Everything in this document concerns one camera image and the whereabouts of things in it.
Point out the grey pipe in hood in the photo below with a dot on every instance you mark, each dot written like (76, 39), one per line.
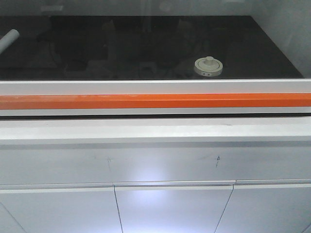
(8, 39)

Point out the fume hood sash orange handle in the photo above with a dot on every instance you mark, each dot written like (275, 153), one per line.
(85, 98)

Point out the glass jar with white lid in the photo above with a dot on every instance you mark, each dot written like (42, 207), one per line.
(208, 67)

